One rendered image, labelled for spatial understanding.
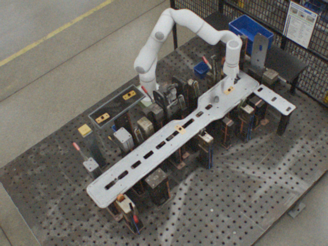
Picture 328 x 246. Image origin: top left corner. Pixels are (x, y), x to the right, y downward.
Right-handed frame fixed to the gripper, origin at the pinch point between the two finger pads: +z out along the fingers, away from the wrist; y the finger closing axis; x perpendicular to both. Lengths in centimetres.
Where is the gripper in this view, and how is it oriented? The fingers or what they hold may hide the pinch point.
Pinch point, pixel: (230, 78)
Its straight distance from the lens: 248.9
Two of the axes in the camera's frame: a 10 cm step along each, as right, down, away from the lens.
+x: 7.5, -5.8, 3.2
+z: 0.9, 5.6, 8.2
